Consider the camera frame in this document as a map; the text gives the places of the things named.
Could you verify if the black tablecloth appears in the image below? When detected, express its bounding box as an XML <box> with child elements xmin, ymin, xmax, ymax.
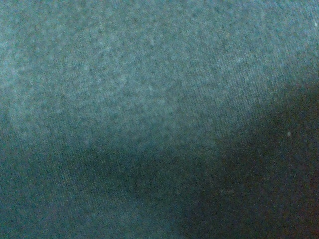
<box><xmin>0</xmin><ymin>0</ymin><xmax>319</xmax><ymax>239</ymax></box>

